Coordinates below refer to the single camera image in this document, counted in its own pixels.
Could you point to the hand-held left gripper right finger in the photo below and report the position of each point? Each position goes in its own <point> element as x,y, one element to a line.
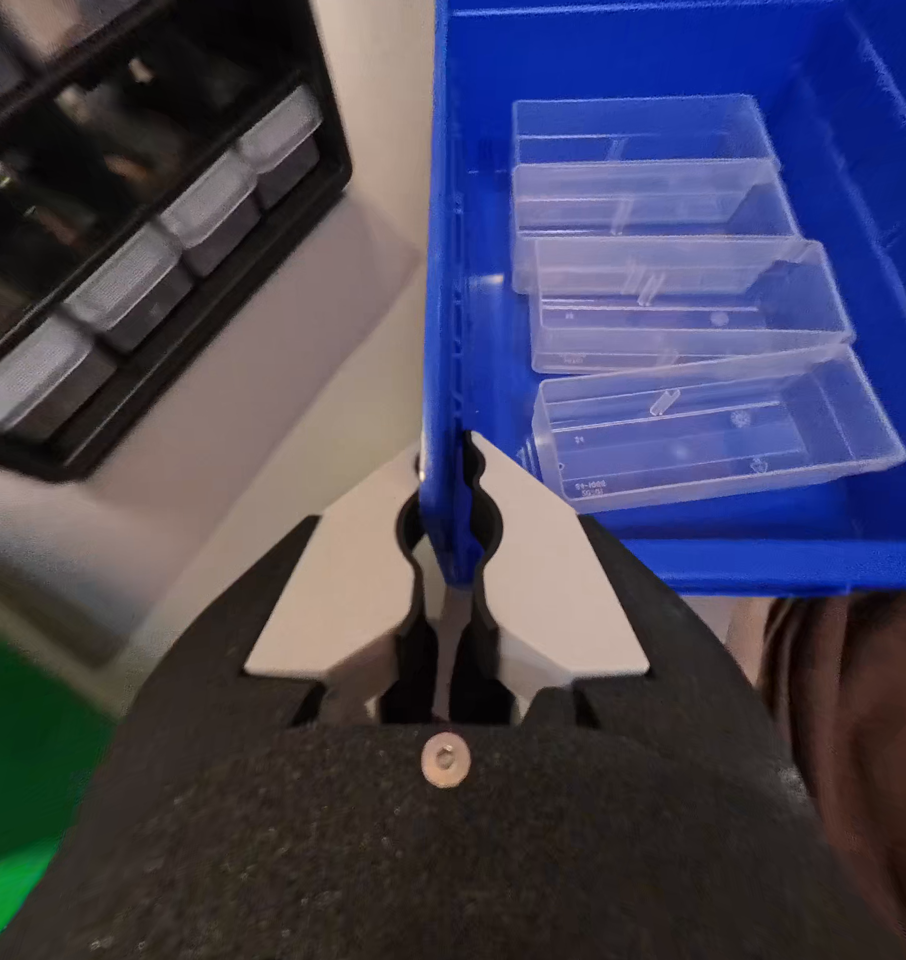
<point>558,600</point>

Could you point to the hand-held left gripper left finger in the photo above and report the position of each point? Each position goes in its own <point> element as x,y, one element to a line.
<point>333,592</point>

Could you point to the blue plastic bin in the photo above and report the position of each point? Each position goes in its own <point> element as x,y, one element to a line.
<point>723,559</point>

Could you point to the clear plastic drawer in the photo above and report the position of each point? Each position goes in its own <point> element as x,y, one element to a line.
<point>648,120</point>
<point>122,289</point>
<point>723,330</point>
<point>280,135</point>
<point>648,199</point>
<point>32,375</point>
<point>685,450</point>
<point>209,206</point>

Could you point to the black drawer cabinet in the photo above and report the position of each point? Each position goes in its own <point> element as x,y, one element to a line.
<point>197,330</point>

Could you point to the green panel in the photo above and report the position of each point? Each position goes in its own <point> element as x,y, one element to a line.
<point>25,750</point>

